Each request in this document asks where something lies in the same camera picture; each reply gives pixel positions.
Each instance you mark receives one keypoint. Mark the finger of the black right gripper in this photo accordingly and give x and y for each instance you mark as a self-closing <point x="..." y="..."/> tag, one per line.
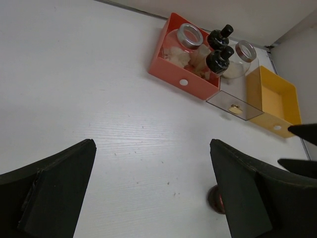
<point x="305" y="168"/>
<point x="307" y="132"/>

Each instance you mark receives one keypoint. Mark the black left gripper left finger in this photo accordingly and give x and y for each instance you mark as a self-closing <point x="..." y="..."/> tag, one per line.
<point x="44" y="199"/>

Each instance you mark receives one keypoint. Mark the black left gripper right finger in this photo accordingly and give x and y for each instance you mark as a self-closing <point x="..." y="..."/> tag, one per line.
<point x="261" y="200"/>

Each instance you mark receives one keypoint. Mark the red-capped dark sauce bottle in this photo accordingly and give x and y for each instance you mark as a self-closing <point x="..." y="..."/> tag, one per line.
<point x="214" y="200"/>

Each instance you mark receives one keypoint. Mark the glass jar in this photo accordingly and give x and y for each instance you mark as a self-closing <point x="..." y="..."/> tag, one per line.
<point x="240" y="61"/>
<point x="179" y="43"/>

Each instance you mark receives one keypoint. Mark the black-capped white bottle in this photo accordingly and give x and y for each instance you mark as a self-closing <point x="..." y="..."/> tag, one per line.
<point x="218" y="39"/>

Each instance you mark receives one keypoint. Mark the yellow plastic bin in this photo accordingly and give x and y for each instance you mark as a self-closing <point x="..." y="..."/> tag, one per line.
<point x="276" y="98"/>

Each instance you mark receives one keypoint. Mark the clear plastic bin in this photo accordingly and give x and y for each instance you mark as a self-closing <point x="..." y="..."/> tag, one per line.
<point x="235" y="95"/>

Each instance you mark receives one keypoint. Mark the red plastic bin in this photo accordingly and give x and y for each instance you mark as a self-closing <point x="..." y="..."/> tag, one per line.
<point x="175" y="75"/>

